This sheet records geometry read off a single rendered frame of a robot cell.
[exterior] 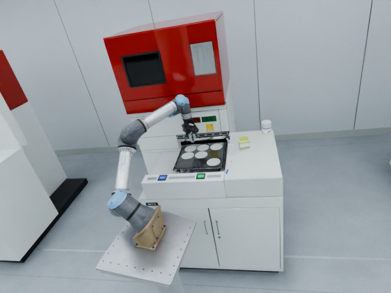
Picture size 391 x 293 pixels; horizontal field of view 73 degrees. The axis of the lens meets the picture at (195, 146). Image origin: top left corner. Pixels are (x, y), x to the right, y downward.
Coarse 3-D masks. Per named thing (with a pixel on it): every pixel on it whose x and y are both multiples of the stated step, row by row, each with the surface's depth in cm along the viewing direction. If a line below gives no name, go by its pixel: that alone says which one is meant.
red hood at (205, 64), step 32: (128, 32) 195; (160, 32) 178; (192, 32) 175; (224, 32) 230; (128, 64) 194; (160, 64) 190; (192, 64) 186; (224, 64) 211; (128, 96) 207; (160, 96) 202; (192, 96) 198; (224, 96) 196
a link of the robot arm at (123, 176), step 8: (120, 144) 163; (128, 144) 162; (136, 144) 168; (120, 152) 163; (128, 152) 162; (120, 160) 161; (128, 160) 161; (120, 168) 159; (128, 168) 160; (120, 176) 157; (128, 176) 159; (120, 184) 155; (128, 184) 158; (112, 192) 154; (128, 192) 155; (120, 216) 154
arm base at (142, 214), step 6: (138, 204) 142; (138, 210) 139; (144, 210) 140; (150, 210) 142; (132, 216) 138; (138, 216) 139; (144, 216) 138; (150, 216) 139; (132, 222) 139; (138, 222) 138; (144, 222) 137; (138, 228) 138
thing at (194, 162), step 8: (192, 144) 221; (200, 144) 218; (208, 144) 216; (224, 144) 212; (184, 152) 211; (192, 152) 209; (208, 152) 205; (216, 152) 203; (184, 160) 201; (192, 160) 199; (200, 160) 197; (176, 168) 193; (184, 168) 192
